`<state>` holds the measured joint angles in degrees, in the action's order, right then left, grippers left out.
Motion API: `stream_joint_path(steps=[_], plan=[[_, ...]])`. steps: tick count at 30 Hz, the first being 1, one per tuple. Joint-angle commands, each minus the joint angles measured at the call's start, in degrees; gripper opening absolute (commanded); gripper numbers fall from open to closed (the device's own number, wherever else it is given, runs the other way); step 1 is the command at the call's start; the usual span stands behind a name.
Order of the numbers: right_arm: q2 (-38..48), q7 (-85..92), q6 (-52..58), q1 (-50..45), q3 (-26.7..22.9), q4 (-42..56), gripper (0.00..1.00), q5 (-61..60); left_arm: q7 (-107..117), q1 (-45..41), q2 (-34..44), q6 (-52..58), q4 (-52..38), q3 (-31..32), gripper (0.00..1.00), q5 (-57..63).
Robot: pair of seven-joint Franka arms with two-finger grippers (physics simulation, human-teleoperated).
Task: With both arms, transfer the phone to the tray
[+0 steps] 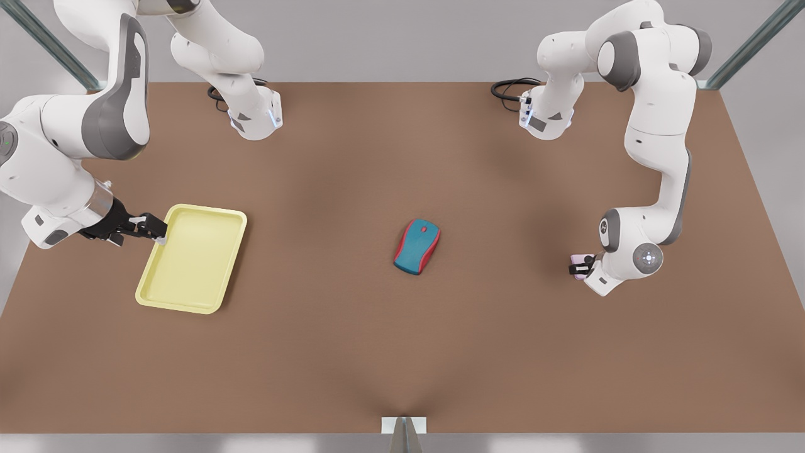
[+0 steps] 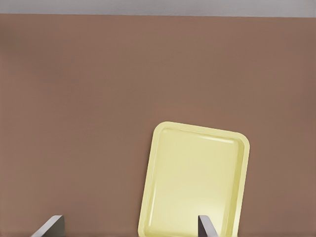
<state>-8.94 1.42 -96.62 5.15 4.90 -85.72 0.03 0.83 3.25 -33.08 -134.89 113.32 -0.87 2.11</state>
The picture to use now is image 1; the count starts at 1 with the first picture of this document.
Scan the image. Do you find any silver frame post with foot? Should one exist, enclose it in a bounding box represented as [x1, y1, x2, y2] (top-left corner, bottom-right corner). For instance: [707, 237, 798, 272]
[381, 416, 428, 453]

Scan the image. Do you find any black cable loop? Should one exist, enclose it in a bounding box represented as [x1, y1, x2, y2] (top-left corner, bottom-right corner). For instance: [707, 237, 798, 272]
[491, 77, 543, 113]
[207, 77, 269, 114]

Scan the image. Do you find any teal and red computer mouse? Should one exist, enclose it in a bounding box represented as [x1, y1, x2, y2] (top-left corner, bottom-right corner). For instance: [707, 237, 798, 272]
[394, 218, 441, 276]

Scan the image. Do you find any pale yellow rectangular tray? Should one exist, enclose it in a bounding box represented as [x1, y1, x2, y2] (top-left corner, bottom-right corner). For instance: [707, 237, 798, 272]
[135, 204, 248, 315]

